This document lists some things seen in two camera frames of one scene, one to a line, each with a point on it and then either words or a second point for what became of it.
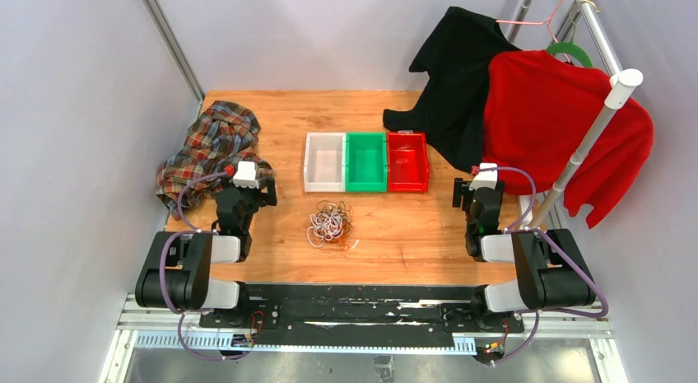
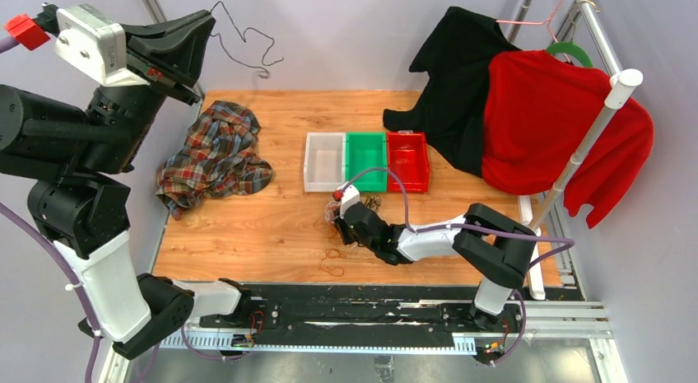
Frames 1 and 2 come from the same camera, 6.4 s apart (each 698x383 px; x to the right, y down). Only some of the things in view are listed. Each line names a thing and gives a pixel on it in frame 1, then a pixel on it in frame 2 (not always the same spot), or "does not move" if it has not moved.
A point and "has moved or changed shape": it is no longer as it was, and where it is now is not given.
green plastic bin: [365, 161] does not move
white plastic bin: [325, 162] does not move
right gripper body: [462, 190] → [349, 237]
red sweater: [540, 107] does not move
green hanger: [570, 48] does not move
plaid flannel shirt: [223, 134] does not move
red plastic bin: [407, 162] does not move
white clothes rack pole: [621, 87] does not move
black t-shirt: [457, 58] does not move
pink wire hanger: [547, 21] does not move
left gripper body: [253, 198] → [141, 101]
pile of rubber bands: [346, 212] → [333, 271]
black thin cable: [332, 217] → [244, 41]
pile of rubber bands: [326, 225] has moved or changed shape
